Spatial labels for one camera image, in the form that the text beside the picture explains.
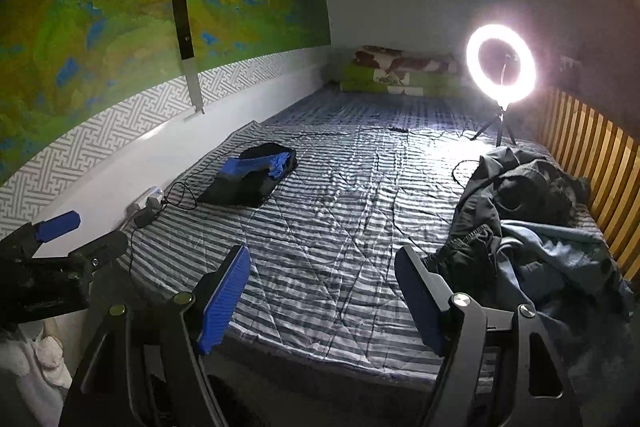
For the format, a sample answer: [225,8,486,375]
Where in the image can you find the blue shorts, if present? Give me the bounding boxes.
[218,152,296,181]

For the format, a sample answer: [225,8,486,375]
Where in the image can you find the black charger adapter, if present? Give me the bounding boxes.
[134,207,160,229]

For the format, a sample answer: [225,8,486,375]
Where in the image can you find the white power strip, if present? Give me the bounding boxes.
[126,186,164,216]

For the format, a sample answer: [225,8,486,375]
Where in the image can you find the black folded garment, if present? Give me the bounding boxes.
[196,142,297,208]

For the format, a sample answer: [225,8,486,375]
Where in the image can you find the grey dark clothes pile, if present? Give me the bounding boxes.
[423,147,634,323]

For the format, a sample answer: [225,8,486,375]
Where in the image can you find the striped bed quilt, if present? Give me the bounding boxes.
[124,83,609,396]

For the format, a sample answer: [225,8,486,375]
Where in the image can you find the black light tripod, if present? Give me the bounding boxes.
[470,106,518,147]

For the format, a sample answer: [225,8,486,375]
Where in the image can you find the black power cable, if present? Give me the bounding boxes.
[127,123,482,287]

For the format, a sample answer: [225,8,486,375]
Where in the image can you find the white ring light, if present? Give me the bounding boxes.
[465,24,537,109]

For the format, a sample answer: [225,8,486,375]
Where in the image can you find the wooden slatted bed rail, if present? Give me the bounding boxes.
[538,88,640,284]

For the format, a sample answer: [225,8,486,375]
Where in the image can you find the green abstract wall painting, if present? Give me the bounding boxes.
[1,0,330,178]

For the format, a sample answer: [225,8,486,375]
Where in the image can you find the black white hanging strap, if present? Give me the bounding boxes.
[167,0,207,117]

